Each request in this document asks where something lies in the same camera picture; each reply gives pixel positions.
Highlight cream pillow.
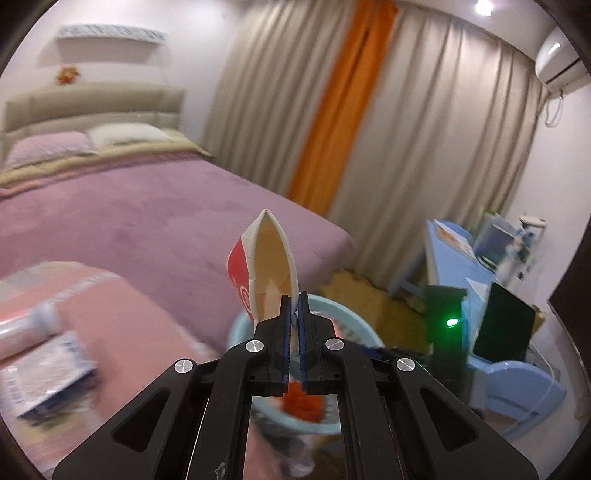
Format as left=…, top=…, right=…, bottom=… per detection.
left=86, top=123, right=172, bottom=148

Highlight pink patterned blanket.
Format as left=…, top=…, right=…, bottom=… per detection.
left=1, top=262, right=219, bottom=478

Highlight orange plush toy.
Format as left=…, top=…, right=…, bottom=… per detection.
left=55, top=66, right=81, bottom=85

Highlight white wall shelf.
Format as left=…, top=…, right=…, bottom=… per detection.
left=55, top=24, right=167, bottom=45

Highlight orange yarn ball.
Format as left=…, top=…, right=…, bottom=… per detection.
left=281, top=381, right=325, bottom=423

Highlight pink and white bottle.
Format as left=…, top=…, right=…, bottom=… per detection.
left=0, top=302, right=64, bottom=360

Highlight stacked books on desk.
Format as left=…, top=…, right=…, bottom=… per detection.
left=470, top=208, right=517, bottom=271

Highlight light blue desk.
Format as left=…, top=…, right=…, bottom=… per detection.
left=424, top=220, right=495, bottom=354

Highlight orange curtain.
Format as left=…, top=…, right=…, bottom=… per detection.
left=287, top=1, right=398, bottom=216

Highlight pink pillow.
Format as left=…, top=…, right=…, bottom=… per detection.
left=5, top=131, right=94, bottom=169

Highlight beige padded headboard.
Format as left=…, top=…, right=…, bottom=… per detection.
left=3, top=82, right=185, bottom=136

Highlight purple bed cover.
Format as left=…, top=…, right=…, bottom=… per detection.
left=1, top=157, right=355, bottom=349

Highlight white and blue milk carton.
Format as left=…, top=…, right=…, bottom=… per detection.
left=1, top=331, right=98, bottom=424

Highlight black tablet screen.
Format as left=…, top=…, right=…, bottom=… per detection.
left=473, top=283, right=536, bottom=363

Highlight beige curtain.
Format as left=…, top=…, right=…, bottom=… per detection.
left=204, top=1, right=546, bottom=289

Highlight white air conditioner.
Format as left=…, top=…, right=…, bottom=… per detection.
left=535, top=27, right=587, bottom=92

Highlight light blue chair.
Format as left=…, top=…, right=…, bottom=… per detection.
left=467, top=355, right=567, bottom=440

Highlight red and white paper cup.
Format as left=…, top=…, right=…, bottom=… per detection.
left=226, top=209, right=300, bottom=327

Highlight light blue perforated basket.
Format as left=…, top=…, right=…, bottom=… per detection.
left=226, top=292, right=386, bottom=438

